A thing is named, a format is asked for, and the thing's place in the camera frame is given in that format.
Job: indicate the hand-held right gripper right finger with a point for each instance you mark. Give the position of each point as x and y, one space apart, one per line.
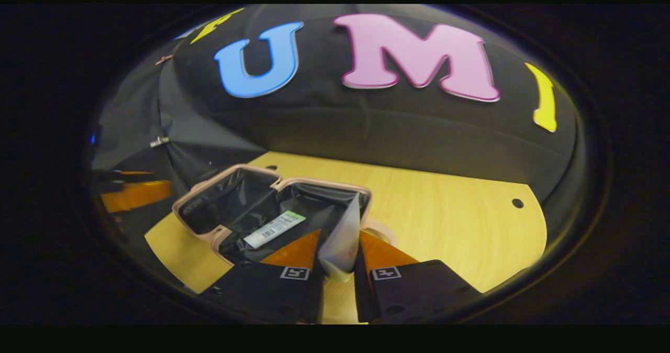
362 295

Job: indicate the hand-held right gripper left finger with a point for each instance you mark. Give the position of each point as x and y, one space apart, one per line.
315 298

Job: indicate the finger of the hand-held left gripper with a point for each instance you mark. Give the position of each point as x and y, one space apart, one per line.
136 196
125 175

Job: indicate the silver grey tube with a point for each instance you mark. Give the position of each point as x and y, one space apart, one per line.
340 243

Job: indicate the white tube with green end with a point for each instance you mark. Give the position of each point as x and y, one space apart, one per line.
272 230

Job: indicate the pink scalloped suitcase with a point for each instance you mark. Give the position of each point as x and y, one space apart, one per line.
230 206

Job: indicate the metal backdrop clip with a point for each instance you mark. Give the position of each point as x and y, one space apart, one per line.
159 141

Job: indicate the red backdrop clip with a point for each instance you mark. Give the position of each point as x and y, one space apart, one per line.
165 58

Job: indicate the black backdrop cloth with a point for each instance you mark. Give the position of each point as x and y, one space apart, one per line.
366 128

